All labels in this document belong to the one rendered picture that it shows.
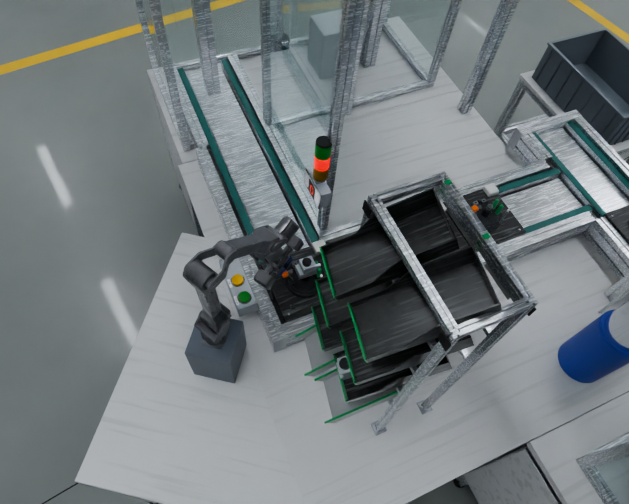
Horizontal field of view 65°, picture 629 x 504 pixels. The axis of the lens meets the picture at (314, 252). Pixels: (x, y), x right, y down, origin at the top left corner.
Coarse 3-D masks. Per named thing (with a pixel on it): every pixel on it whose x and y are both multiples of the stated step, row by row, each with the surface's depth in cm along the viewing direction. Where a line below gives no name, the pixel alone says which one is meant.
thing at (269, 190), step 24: (264, 144) 205; (216, 168) 206; (240, 168) 202; (264, 168) 203; (288, 168) 198; (240, 192) 196; (264, 192) 196; (288, 192) 193; (240, 216) 186; (264, 216) 190; (288, 216) 191; (312, 216) 186; (312, 240) 182
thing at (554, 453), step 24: (600, 408) 165; (624, 408) 166; (552, 432) 160; (576, 432) 161; (600, 432) 161; (624, 432) 162; (504, 456) 178; (528, 456) 162; (552, 456) 156; (576, 456) 157; (456, 480) 230; (480, 480) 202; (504, 480) 183; (528, 480) 167; (552, 480) 153; (576, 480) 153
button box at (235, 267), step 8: (232, 264) 173; (240, 264) 174; (232, 272) 172; (240, 272) 172; (232, 288) 169; (240, 288) 169; (248, 288) 169; (232, 296) 168; (240, 304) 166; (248, 304) 166; (256, 304) 167; (240, 312) 167; (248, 312) 169
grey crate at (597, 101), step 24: (552, 48) 269; (576, 48) 284; (600, 48) 287; (624, 48) 274; (552, 72) 275; (576, 72) 260; (600, 72) 292; (624, 72) 278; (552, 96) 280; (576, 96) 265; (600, 96) 251; (624, 96) 283; (600, 120) 256; (624, 120) 246
